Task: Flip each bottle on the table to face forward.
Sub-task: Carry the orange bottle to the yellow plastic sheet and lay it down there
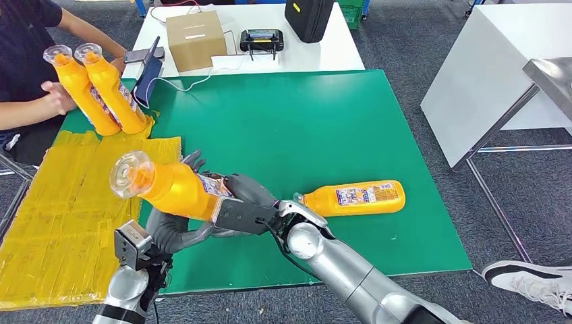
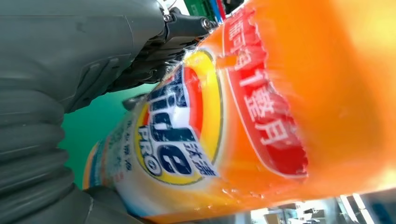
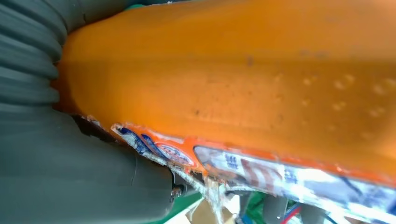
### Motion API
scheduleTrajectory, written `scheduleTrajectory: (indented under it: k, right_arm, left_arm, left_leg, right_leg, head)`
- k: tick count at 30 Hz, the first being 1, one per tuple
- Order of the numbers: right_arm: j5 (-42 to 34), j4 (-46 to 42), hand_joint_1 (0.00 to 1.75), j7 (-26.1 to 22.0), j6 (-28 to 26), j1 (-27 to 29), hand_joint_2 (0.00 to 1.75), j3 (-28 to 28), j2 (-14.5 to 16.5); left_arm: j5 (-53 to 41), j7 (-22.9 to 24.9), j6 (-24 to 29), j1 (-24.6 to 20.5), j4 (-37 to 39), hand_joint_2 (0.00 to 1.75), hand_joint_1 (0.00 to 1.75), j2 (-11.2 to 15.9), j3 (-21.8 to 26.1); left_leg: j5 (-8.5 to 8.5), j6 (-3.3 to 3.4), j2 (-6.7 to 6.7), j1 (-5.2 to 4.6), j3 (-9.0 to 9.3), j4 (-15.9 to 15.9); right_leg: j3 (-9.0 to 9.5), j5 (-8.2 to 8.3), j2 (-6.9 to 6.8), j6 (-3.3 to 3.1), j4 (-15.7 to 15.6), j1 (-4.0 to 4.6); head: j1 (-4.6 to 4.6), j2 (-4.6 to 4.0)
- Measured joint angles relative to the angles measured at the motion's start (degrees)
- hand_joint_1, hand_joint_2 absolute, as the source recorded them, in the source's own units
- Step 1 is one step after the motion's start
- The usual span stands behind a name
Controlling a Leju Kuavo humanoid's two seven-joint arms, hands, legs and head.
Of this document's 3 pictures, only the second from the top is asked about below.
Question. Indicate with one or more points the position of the orange detergent bottle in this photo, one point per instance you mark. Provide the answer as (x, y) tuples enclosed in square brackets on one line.
[(278, 92)]

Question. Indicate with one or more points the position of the green table board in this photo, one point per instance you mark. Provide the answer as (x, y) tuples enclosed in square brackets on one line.
[(89, 130)]

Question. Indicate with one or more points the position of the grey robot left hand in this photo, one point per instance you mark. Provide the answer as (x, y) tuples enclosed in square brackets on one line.
[(77, 40)]

